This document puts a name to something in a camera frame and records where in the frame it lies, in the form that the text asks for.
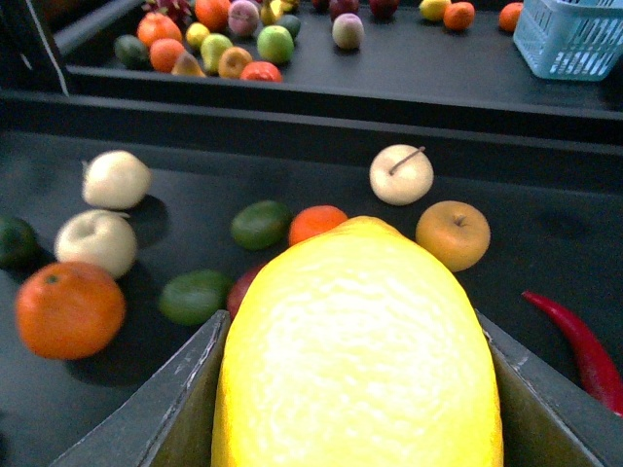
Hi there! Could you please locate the green apple far tray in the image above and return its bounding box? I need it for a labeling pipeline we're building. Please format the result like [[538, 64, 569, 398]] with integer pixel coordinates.
[[256, 25, 294, 65]]

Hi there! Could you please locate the white pear with stem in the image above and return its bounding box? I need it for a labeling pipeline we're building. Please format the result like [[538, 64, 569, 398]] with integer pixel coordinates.
[[369, 144, 434, 206]]

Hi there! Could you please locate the brown yellow pear far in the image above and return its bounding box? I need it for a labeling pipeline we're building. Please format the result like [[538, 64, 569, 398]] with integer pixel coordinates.
[[171, 52, 205, 78]]

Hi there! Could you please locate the golden russet apple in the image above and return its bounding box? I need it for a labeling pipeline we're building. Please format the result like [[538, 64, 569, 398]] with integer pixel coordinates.
[[415, 200, 492, 272]]

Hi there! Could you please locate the light blue plastic basket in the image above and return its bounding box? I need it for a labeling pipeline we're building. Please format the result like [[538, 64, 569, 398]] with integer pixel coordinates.
[[513, 0, 622, 82]]

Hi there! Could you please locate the large orange back left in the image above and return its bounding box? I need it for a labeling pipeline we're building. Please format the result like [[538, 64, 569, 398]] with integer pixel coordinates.
[[195, 0, 231, 33]]

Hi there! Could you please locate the black metal shelf rack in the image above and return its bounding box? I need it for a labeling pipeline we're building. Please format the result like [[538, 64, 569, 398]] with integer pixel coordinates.
[[1, 1, 622, 466]]

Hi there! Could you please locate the green lime upper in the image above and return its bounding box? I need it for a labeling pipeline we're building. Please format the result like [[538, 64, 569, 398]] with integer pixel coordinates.
[[230, 199, 293, 251]]

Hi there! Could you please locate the pink peach left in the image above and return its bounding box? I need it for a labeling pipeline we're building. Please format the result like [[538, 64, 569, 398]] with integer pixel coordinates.
[[228, 0, 260, 37]]

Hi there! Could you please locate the green lime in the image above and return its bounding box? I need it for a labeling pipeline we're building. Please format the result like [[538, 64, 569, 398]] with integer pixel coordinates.
[[230, 199, 293, 251], [158, 269, 234, 326]]

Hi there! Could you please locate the large orange near left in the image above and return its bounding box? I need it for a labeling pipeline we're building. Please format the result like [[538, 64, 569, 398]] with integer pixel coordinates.
[[15, 262, 127, 360]]

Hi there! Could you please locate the red apple near tray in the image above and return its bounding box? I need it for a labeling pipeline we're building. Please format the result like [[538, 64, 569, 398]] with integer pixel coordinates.
[[226, 263, 266, 320]]

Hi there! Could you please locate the yellow orange apple far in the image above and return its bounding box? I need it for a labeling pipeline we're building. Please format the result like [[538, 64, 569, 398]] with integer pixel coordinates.
[[217, 47, 253, 79]]

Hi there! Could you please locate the red orange persimmon far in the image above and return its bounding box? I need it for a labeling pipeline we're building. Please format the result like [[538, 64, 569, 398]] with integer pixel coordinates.
[[239, 61, 283, 83]]

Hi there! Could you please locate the red chili pepper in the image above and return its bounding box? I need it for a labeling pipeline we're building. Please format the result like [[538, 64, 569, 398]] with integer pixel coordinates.
[[522, 291, 622, 417]]

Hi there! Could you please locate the dark green avocado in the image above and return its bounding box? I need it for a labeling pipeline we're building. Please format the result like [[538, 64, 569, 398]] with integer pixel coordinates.
[[1, 215, 40, 269], [113, 34, 151, 71]]

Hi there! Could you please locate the orange left of basket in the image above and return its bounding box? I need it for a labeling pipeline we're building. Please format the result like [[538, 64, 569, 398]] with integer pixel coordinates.
[[498, 2, 524, 33]]

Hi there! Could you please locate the large orange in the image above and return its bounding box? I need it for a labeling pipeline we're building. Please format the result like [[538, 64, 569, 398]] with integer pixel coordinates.
[[195, 0, 231, 33], [15, 262, 127, 360]]

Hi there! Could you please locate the large yellow lemon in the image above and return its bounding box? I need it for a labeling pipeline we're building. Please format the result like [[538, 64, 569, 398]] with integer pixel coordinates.
[[211, 216, 504, 466]]

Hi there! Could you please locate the green lime lower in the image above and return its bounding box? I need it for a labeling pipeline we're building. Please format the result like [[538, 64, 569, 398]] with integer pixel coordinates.
[[158, 269, 234, 326]]

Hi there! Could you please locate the dark green avocado left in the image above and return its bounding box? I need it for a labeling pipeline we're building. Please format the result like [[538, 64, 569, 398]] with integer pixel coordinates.
[[1, 215, 40, 269]]

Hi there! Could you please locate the orange near tray centre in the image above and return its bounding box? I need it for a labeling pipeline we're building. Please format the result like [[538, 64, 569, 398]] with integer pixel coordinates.
[[288, 204, 348, 246]]

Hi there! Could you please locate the dark red apple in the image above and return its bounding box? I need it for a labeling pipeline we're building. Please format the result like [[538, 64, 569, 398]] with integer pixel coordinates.
[[369, 0, 400, 19]]

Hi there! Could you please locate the pink peach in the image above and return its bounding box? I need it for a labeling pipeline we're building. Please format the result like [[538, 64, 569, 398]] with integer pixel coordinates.
[[228, 0, 260, 37], [332, 13, 365, 51]]

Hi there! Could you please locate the yellow lemon far tray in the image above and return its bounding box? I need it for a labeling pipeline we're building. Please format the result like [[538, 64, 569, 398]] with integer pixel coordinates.
[[419, 0, 452, 22]]

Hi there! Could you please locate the orange front left upper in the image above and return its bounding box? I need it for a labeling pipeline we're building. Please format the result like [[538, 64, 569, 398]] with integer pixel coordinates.
[[136, 13, 182, 48]]

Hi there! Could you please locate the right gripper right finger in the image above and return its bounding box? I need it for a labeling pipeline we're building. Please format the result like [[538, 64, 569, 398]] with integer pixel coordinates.
[[477, 313, 622, 467]]

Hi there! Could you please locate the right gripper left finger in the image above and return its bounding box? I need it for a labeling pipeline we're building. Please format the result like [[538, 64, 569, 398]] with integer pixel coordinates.
[[53, 310, 231, 466]]

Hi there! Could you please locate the orange front left lower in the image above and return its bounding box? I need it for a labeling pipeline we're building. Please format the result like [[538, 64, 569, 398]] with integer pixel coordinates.
[[149, 38, 185, 73]]

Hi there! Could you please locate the pink dragon fruit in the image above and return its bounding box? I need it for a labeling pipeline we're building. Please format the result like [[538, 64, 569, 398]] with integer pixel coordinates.
[[142, 0, 192, 22]]

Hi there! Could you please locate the white onion upper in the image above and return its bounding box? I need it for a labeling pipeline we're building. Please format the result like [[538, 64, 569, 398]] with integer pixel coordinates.
[[82, 150, 152, 210]]

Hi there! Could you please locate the dark green avocado far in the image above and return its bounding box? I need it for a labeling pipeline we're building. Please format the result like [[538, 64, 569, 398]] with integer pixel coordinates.
[[113, 34, 151, 71]]

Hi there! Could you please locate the small yellow lemon left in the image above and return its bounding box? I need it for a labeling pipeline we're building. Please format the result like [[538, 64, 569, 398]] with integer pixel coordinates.
[[185, 21, 210, 51]]

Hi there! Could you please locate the yellow green pear far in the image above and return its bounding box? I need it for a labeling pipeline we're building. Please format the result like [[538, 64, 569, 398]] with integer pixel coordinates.
[[200, 33, 234, 75]]

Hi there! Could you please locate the pink peach centre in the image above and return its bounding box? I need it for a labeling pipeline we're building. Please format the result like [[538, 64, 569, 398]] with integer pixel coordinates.
[[332, 13, 365, 51]]

